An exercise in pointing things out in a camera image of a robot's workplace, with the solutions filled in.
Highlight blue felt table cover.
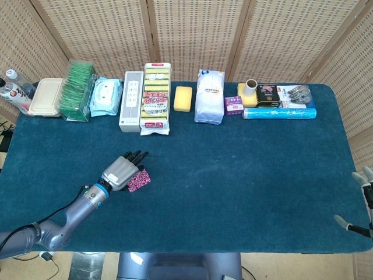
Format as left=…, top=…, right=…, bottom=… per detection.
left=0, top=81, right=373, bottom=254

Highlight white bottle red print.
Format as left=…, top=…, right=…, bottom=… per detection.
left=0, top=78, right=33, bottom=114

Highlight white power strip box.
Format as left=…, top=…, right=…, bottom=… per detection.
left=118, top=71, right=145, bottom=134

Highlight beige lidded lunch box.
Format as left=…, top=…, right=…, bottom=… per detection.
left=27, top=78, right=65, bottom=118

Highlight pink white patterned rectangular block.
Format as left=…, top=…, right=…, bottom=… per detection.
left=127, top=170, right=152, bottom=194

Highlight white paper bag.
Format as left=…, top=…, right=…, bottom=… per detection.
left=194, top=69, right=227, bottom=125

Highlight light blue wet wipes pack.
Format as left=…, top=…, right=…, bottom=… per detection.
left=89, top=76, right=124, bottom=118

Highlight woven wooden folding screen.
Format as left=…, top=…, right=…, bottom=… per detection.
left=0, top=0, right=373, bottom=280

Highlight white paper roll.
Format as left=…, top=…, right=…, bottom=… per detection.
left=244, top=79, right=258, bottom=97

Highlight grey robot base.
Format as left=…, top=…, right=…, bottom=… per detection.
left=116, top=252, right=243, bottom=280

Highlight blue cling film roll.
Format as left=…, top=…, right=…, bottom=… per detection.
left=242, top=107, right=318, bottom=120

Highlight yellow sponge under roll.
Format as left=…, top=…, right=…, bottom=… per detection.
left=237, top=83, right=259, bottom=108

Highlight right robot hand grey fingertips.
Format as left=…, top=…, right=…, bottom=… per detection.
left=334, top=166, right=373, bottom=237

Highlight green tea bag box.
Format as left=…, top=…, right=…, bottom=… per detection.
left=58, top=59, right=98, bottom=123

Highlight shiny metal floor plate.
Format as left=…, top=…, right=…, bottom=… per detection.
left=71, top=252, right=105, bottom=280

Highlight clear bottle white cap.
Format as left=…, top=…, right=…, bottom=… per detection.
left=5, top=69, right=37, bottom=99

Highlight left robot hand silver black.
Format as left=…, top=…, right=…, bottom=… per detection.
left=100, top=150, right=150, bottom=193

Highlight yellow sponge multipack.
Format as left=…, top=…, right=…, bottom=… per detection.
left=139, top=62, right=173, bottom=137

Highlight black tin can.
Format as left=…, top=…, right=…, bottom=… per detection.
left=255, top=84, right=282, bottom=109

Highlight small purple box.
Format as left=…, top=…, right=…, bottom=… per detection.
left=224, top=95, right=245, bottom=117

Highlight plain yellow sponge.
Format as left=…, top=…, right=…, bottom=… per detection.
left=173, top=86, right=193, bottom=112

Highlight white power adapter with cable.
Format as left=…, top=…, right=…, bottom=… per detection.
left=39, top=252, right=61, bottom=274

